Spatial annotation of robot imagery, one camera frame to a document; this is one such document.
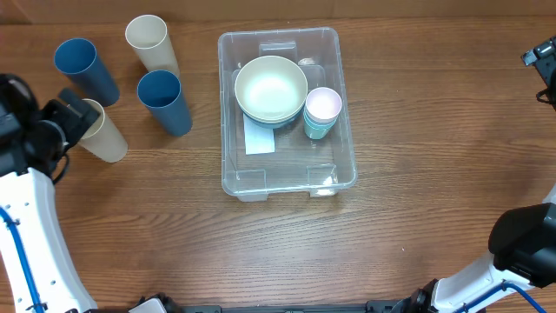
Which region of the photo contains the cream tall cup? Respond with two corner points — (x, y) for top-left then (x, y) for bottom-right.
(71, 98), (128, 163)
(125, 15), (180, 77)

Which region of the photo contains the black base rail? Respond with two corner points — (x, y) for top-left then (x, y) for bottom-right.
(162, 296), (410, 313)

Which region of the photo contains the pink small cup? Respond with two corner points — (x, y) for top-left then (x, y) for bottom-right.
(305, 87), (343, 122)

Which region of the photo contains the light blue small cup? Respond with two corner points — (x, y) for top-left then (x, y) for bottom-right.
(304, 117), (336, 131)

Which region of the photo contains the blue bowl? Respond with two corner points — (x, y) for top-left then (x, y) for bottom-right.
(243, 108), (299, 129)

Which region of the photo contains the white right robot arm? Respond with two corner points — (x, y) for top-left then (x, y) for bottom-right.
(393, 190), (555, 313)

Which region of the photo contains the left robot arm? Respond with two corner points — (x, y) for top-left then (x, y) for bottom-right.
(1, 74), (100, 312)

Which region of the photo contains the blue tall cup far left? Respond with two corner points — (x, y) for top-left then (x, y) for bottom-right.
(54, 37), (120, 107)

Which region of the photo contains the blue tall cup near bin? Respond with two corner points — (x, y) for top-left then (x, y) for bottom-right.
(136, 70), (193, 137)

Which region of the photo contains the green small cup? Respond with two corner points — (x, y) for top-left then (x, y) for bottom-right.
(304, 124), (329, 140)

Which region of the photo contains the cream tall cup front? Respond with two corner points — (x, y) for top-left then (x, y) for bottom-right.
(71, 98), (128, 163)

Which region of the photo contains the grey small cup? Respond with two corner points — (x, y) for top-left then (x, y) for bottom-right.
(303, 110), (338, 129)

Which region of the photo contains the clear plastic storage bin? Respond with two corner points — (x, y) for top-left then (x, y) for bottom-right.
(217, 27), (357, 202)

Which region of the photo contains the cream tall cup back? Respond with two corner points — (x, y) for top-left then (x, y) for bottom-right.
(125, 15), (180, 77)

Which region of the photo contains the white label in bin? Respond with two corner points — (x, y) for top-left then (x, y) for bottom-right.
(243, 115), (275, 155)

